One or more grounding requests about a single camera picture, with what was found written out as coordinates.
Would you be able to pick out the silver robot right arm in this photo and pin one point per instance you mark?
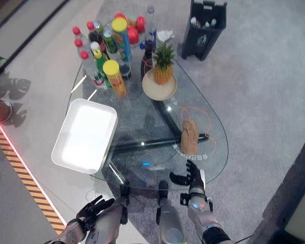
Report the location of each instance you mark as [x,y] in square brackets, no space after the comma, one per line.
[202,213]

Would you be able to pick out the white crumpled tissue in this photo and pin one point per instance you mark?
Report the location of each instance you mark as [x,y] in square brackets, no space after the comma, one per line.
[165,35]

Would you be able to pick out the orange chip can yellow lid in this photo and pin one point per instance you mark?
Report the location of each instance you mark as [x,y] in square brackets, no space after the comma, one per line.
[115,78]

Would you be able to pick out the pineapple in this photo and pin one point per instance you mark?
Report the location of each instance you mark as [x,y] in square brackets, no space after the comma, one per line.
[163,64]

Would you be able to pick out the white-capped bottle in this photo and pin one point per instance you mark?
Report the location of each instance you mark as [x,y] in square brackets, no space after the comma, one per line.
[94,47]

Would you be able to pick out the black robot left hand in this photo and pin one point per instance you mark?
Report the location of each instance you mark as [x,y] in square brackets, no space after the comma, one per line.
[91,211]

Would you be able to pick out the yellow black hazard tape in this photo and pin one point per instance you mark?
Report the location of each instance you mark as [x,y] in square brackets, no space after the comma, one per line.
[23,175]

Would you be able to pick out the empty bottle in bin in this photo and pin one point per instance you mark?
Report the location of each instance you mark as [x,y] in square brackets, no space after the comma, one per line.
[194,22]
[213,23]
[206,25]

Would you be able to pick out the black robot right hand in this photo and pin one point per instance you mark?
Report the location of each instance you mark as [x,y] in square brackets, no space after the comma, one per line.
[194,178]

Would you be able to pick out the black table frame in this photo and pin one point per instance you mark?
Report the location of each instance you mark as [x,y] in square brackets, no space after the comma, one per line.
[157,132]

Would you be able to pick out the silver robot left leg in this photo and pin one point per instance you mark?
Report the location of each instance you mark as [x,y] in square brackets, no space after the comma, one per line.
[111,221]

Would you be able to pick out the tall clear water bottle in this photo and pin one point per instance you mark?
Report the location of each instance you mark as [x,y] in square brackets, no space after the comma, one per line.
[151,21]

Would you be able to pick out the silver robot right leg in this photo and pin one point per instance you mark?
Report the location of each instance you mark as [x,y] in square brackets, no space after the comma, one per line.
[169,221]

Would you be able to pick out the dark cola bottle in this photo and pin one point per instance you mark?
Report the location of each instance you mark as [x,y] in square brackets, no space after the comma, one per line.
[148,50]

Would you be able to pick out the black round can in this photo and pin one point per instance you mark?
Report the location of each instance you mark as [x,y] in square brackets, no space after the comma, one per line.
[125,70]

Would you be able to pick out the green soda bottle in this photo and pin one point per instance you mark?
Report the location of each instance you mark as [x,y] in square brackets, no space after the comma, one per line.
[109,40]

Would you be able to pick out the red-capped water bottle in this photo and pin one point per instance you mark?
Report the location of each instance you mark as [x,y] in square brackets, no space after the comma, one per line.
[77,32]
[80,45]
[89,66]

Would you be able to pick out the silver robot leg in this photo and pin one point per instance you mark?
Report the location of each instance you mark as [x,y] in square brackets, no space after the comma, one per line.
[111,221]
[169,221]

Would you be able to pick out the white rectangular basket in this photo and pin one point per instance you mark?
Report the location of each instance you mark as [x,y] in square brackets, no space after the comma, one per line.
[85,136]

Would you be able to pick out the beige round plate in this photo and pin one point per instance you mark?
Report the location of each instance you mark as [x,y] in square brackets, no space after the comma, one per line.
[159,89]

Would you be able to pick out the dark furniture edge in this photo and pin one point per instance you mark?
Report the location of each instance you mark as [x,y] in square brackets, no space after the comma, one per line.
[298,193]

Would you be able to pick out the potted plant pot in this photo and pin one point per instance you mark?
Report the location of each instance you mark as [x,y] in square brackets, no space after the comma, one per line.
[1,109]

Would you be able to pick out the green chip can yellow lid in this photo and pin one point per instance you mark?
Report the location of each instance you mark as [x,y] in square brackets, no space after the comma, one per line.
[122,39]

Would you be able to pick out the black trash bin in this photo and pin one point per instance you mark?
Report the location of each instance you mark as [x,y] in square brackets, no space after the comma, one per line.
[203,33]

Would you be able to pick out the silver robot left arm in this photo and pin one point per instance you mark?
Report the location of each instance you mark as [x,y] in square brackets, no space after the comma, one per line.
[71,232]

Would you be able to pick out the red-capped cola bottle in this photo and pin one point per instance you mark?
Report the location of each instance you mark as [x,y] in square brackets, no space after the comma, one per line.
[93,34]

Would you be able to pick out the green bottle yellow label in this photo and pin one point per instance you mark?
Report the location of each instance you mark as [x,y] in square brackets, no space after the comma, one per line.
[99,61]

